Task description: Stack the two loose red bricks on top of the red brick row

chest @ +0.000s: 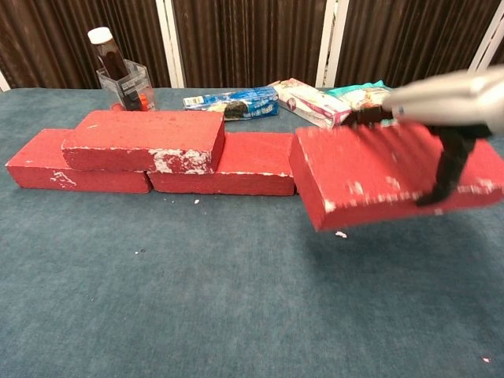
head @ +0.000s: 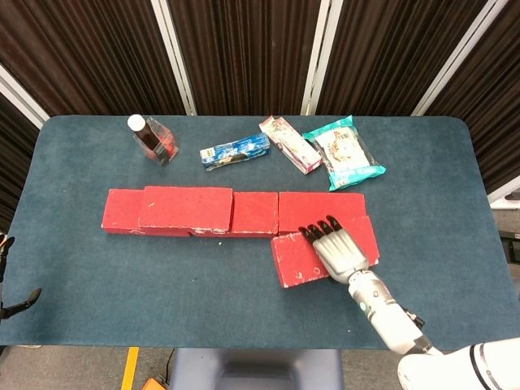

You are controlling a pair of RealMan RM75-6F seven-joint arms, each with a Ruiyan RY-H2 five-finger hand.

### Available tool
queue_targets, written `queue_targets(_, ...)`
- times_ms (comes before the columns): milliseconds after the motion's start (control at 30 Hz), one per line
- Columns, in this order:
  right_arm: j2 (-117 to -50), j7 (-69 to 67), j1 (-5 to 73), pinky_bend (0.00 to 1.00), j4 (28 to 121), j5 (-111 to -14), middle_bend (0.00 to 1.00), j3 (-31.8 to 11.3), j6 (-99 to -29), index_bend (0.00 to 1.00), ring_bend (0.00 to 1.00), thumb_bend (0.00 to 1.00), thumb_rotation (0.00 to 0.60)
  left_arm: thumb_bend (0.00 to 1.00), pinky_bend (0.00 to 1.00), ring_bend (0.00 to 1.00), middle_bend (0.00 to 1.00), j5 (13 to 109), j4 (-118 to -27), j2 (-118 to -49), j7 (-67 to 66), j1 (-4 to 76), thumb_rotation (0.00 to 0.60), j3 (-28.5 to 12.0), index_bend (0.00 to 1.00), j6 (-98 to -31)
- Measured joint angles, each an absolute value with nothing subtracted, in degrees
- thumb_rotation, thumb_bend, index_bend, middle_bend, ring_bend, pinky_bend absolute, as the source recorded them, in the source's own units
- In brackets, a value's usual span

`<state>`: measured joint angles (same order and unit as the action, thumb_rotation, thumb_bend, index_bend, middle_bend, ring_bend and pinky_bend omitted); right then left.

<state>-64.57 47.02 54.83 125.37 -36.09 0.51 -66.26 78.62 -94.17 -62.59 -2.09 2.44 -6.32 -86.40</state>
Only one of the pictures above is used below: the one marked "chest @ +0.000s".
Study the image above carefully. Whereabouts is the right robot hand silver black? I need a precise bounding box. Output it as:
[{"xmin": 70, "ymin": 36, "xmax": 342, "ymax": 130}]
[{"xmin": 342, "ymin": 65, "xmax": 504, "ymax": 208}]

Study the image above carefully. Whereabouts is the brown corrugated partition panel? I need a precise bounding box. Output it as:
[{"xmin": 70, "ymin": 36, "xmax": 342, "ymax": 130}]
[
  {"xmin": 336, "ymin": 0, "xmax": 491, "ymax": 88},
  {"xmin": 491, "ymin": 35, "xmax": 504, "ymax": 67},
  {"xmin": 0, "ymin": 0, "xmax": 170, "ymax": 90},
  {"xmin": 172, "ymin": 0, "xmax": 328, "ymax": 88}
]

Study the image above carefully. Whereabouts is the teal snack bag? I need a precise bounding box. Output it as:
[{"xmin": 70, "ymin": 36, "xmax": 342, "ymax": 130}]
[{"xmin": 325, "ymin": 80, "xmax": 395, "ymax": 111}]

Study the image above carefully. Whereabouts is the white and pink snack box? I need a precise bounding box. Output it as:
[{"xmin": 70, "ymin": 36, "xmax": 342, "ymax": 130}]
[{"xmin": 267, "ymin": 77, "xmax": 354, "ymax": 130}]

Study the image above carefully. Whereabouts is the blue cookie box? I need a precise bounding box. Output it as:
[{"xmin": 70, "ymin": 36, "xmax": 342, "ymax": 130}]
[{"xmin": 183, "ymin": 85, "xmax": 280, "ymax": 122}]

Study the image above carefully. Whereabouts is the clear plastic square holder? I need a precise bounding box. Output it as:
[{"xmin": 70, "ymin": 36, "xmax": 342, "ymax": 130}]
[{"xmin": 96, "ymin": 59, "xmax": 158, "ymax": 113}]

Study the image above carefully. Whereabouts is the blue felt table cover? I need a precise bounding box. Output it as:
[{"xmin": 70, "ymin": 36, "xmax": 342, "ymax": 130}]
[{"xmin": 0, "ymin": 86, "xmax": 504, "ymax": 378}]

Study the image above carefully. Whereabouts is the brown bottle with white cap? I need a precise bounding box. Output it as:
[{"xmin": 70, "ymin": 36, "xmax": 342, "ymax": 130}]
[{"xmin": 87, "ymin": 26, "xmax": 143, "ymax": 112}]

